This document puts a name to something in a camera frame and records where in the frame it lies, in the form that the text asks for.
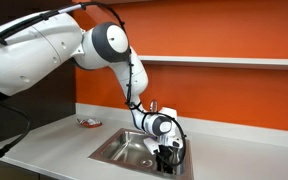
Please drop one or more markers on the stainless steel sink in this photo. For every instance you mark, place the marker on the stainless steel sink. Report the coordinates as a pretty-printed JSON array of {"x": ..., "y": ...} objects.
[{"x": 126, "y": 149}]

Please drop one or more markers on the chrome faucet with handles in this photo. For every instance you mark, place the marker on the chrome faucet with handles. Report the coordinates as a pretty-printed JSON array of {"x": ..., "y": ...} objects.
[{"x": 154, "y": 106}]

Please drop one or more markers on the orange snack wrapper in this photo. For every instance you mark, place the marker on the orange snack wrapper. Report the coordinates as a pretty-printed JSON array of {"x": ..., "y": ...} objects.
[{"x": 89, "y": 123}]

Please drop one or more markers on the white wall shelf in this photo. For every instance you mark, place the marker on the white wall shelf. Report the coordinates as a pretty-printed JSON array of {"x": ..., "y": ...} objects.
[{"x": 223, "y": 62}]

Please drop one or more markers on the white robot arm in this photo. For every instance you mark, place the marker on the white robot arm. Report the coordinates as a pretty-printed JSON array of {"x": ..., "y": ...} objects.
[{"x": 33, "y": 46}]

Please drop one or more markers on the sink drain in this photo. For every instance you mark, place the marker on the sink drain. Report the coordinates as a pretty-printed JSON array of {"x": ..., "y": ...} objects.
[{"x": 147, "y": 163}]

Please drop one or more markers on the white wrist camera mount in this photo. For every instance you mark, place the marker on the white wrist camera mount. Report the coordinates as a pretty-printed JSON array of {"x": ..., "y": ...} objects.
[{"x": 153, "y": 144}]

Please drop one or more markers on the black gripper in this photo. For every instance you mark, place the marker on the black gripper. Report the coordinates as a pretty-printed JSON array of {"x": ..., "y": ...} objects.
[{"x": 163, "y": 156}]

